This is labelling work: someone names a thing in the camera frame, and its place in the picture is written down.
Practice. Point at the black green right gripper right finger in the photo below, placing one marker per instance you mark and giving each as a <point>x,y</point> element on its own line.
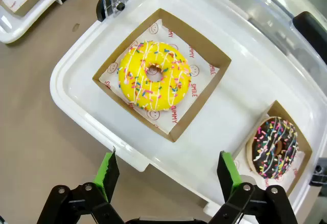
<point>227,175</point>

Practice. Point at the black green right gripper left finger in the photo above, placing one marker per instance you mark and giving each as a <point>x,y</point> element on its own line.
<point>107,175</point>

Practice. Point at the chocolate rainbow sprinkle donut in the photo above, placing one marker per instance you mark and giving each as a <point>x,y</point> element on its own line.
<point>263,157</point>

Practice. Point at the chocolate sprinkled donut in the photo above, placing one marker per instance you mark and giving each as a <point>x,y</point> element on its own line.
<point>305,152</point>

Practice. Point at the yellow sprinkled donut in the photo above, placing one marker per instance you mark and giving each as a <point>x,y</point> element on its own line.
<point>132,80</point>

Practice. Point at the yellow donut in paper tray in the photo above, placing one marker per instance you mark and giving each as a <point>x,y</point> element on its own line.
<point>199,47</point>

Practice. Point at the white display case base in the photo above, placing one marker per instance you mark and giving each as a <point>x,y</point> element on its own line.
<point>30,24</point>
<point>230,93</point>

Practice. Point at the black lid hinge knob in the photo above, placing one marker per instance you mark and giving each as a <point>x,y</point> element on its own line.
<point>100,6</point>
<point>319,173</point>

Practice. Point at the clear display case lid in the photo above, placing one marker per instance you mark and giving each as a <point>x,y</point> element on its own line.
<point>268,11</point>

